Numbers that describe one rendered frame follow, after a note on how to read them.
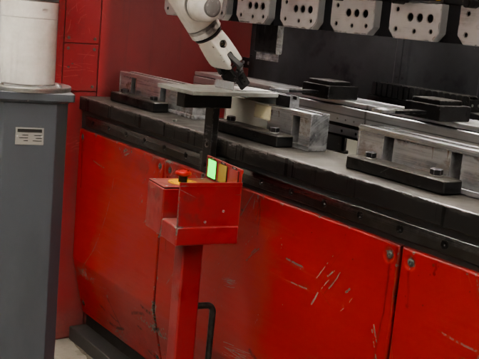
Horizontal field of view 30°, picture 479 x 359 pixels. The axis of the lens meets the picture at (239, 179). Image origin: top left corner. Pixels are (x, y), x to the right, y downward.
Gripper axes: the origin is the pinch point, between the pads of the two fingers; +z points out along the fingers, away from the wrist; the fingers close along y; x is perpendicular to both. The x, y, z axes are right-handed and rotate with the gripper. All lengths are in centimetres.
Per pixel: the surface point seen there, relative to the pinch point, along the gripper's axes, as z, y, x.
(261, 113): 10.5, -4.0, 0.6
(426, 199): 8, -77, 14
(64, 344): 73, 80, 73
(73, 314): 69, 85, 63
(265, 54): 0.8, 0.7, -11.8
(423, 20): -12, -60, -16
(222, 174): 6.8, -18.6, 24.7
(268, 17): -9.5, -4.8, -15.0
